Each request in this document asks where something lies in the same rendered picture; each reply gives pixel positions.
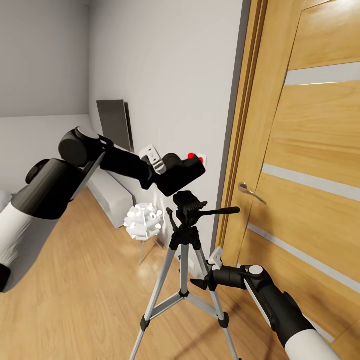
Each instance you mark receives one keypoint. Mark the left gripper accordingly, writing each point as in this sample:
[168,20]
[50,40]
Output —
[135,168]

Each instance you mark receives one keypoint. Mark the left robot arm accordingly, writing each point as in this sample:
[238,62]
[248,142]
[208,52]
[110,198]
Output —
[30,218]

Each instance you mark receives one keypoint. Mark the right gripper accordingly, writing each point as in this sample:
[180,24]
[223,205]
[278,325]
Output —
[214,278]

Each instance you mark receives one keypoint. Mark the door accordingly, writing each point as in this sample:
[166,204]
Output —
[293,165]

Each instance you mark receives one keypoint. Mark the digital camera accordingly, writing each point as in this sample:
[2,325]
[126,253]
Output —
[180,172]

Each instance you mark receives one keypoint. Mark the wall mounted tv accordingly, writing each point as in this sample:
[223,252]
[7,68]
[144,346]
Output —
[114,122]

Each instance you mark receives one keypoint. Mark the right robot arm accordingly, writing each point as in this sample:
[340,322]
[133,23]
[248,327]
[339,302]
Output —
[301,341]

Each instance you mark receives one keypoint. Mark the camera tripod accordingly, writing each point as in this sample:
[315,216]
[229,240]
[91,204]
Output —
[188,213]

